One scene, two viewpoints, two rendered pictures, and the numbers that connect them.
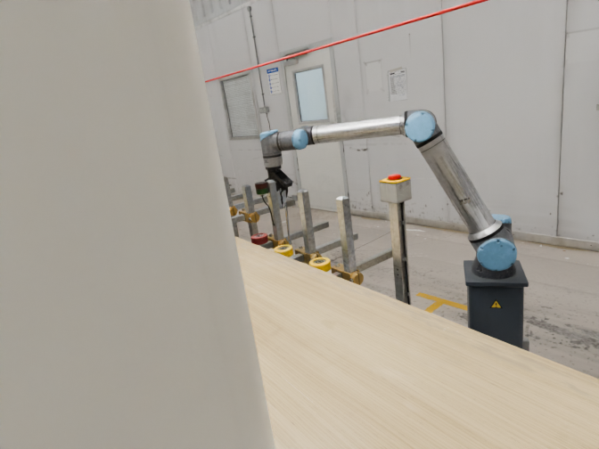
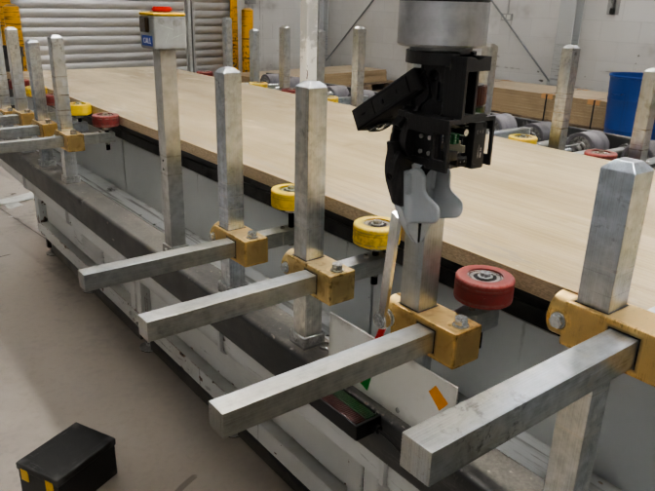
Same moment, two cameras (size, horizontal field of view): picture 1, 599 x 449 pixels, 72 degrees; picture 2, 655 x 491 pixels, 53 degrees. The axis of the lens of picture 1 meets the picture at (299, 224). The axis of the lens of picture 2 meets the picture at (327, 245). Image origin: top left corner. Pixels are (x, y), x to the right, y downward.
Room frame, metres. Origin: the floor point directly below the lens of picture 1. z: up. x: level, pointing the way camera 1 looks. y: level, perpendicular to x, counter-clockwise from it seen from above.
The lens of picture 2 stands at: (2.69, -0.08, 1.25)
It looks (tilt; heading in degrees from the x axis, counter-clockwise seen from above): 20 degrees down; 175
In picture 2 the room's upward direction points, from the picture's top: 2 degrees clockwise
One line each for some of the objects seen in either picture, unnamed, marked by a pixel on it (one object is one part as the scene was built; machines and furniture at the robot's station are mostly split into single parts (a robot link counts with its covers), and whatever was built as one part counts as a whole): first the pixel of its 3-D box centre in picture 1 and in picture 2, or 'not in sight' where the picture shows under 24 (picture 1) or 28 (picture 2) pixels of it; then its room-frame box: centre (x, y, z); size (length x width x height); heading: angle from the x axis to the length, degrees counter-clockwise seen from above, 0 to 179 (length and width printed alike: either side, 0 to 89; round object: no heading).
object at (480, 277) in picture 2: (260, 245); (481, 310); (1.89, 0.20, 0.85); 0.08 x 0.08 x 0.11
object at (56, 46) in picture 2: not in sight; (63, 118); (0.65, -0.72, 0.90); 0.03 x 0.03 x 0.48; 34
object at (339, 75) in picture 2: not in sight; (311, 77); (-6.83, 0.41, 0.23); 2.41 x 0.77 x 0.17; 131
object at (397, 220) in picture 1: (401, 265); (170, 156); (1.27, -0.32, 0.93); 0.05 x 0.04 x 0.45; 34
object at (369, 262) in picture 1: (359, 266); (202, 254); (1.57, -0.22, 0.81); 0.43 x 0.03 x 0.04; 124
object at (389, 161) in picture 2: not in sight; (405, 165); (2.00, 0.06, 1.09); 0.05 x 0.02 x 0.09; 124
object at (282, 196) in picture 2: (321, 273); (290, 214); (1.46, -0.06, 0.85); 0.08 x 0.08 x 0.11
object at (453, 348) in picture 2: (276, 242); (430, 326); (1.92, 0.12, 0.85); 0.13 x 0.06 x 0.05; 34
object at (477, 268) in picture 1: (493, 261); not in sight; (1.78, -0.88, 0.65); 0.19 x 0.19 x 0.10
